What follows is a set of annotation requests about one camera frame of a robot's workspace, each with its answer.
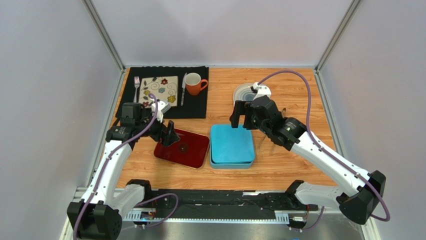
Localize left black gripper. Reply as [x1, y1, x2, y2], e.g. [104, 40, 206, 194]
[135, 108, 179, 147]

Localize red chocolate tray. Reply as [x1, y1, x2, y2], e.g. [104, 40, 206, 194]
[154, 129, 210, 169]

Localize blue tin lid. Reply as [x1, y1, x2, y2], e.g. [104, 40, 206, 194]
[210, 124, 256, 163]

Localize blue tin box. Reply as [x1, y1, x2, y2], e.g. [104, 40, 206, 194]
[209, 152, 256, 170]

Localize metal tongs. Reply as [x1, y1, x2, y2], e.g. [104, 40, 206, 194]
[281, 107, 287, 118]

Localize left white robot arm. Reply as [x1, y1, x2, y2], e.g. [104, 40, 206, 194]
[67, 100, 180, 240]

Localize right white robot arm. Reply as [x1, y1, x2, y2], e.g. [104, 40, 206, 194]
[229, 96, 387, 225]

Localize round blue-white plate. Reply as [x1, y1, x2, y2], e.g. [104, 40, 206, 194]
[232, 83, 257, 105]

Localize black placemat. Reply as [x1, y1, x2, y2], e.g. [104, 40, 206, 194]
[115, 66, 209, 119]

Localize floral square plate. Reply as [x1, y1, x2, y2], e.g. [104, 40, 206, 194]
[138, 76, 180, 108]

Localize silver knife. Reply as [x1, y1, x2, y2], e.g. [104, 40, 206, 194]
[180, 72, 188, 107]

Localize orange mug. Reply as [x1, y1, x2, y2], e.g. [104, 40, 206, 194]
[183, 72, 209, 96]

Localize silver fork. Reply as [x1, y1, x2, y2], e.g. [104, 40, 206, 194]
[133, 76, 141, 103]

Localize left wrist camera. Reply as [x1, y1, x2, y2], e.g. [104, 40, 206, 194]
[153, 99, 171, 123]

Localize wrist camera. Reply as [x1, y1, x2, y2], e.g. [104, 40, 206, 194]
[153, 99, 171, 123]
[250, 82, 272, 100]

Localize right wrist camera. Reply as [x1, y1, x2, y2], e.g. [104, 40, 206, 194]
[250, 82, 272, 100]

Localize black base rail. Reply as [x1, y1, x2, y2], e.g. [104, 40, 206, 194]
[128, 187, 312, 225]

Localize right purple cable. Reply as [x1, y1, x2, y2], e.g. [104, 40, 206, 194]
[257, 69, 391, 233]

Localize purple cable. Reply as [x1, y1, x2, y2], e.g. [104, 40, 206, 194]
[72, 93, 181, 240]
[257, 69, 391, 233]

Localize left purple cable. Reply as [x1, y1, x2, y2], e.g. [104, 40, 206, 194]
[72, 93, 181, 240]

